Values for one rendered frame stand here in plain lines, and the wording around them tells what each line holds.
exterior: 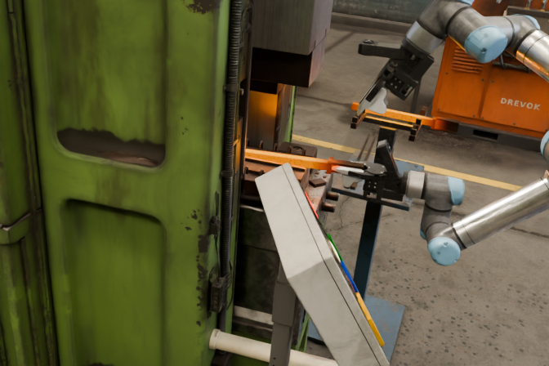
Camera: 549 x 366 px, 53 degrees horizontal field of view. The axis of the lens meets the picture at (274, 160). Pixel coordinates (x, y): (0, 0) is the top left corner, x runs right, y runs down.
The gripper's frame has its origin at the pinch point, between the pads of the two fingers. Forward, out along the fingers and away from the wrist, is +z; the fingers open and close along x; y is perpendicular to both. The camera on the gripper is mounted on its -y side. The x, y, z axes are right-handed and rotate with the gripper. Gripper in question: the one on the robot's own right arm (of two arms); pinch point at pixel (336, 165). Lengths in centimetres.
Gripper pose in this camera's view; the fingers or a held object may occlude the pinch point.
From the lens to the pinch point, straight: 160.2
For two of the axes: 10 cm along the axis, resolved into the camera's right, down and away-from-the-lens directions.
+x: 2.5, -3.9, 8.9
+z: -9.7, -1.6, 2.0
